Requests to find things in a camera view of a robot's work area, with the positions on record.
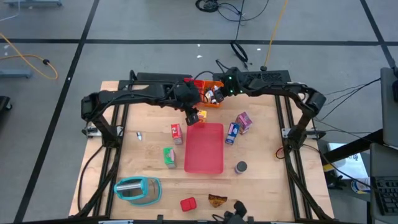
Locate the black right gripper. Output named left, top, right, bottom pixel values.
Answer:
left=214, top=66, right=251, bottom=105

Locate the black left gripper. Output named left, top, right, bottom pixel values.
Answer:
left=172, top=80, right=203, bottom=127

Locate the purple Raisin Bran cereal box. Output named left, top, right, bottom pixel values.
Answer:
left=234, top=111, right=254, bottom=136

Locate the red Froot Loops cereal box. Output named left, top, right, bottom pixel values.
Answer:
left=170, top=123, right=184, bottom=146

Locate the blue Frosted Flakes cereal box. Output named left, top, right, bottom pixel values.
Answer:
left=224, top=121, right=241, bottom=146

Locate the green Apple Jacks cereal box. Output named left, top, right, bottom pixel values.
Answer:
left=162, top=146, right=178, bottom=170

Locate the dark lidded spice jar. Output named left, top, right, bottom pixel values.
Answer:
left=234, top=160, right=249, bottom=175

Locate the taco seasoning mix packet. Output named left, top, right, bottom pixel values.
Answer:
left=208, top=193, right=229, bottom=209

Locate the smoked paprika tin red lid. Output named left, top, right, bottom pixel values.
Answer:
left=180, top=197, right=198, bottom=213

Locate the orange plastic mesh basket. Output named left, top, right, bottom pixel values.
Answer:
left=198, top=80, right=225, bottom=110

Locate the black perforated plate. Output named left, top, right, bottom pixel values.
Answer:
left=136, top=72, right=193, bottom=83
left=211, top=69, right=292, bottom=85

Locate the pink translucent plastic bin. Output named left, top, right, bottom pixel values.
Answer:
left=183, top=122, right=225, bottom=175

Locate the steel box grater teal trim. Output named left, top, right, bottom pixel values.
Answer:
left=113, top=175, right=163, bottom=207

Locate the black desk beam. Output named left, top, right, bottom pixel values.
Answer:
left=321, top=128, right=385, bottom=165

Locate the white paper sheet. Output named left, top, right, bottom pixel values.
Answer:
left=326, top=142, right=370, bottom=180

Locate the black glove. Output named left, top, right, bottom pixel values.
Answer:
left=325, top=172, right=346, bottom=191

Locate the grey desk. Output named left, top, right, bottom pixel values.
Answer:
left=369, top=142, right=398, bottom=224

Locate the grey cart base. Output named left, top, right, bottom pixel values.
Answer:
left=2, top=0, right=63, bottom=7

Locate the black caster wheel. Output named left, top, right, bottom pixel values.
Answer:
left=0, top=95, right=13, bottom=112

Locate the black keyboard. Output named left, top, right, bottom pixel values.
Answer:
left=371, top=175, right=398, bottom=217

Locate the black looped wrist cable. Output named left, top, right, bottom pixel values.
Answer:
left=193, top=70, right=216, bottom=82

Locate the black hanging cable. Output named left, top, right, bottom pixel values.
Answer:
left=229, top=0, right=250, bottom=71

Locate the black aluminium table frame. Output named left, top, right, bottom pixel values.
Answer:
left=68, top=70, right=336, bottom=224

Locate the yellow hanging cable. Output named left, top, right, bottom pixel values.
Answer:
left=262, top=0, right=290, bottom=72

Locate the black coiled cable bundle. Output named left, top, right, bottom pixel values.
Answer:
left=195, top=0, right=271, bottom=23

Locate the black device with cable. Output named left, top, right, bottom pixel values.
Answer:
left=212, top=200, right=249, bottom=224

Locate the yellow floor cable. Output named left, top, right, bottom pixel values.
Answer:
left=0, top=32, right=59, bottom=81

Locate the grey floor bracket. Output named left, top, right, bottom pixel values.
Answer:
left=0, top=68, right=33, bottom=79

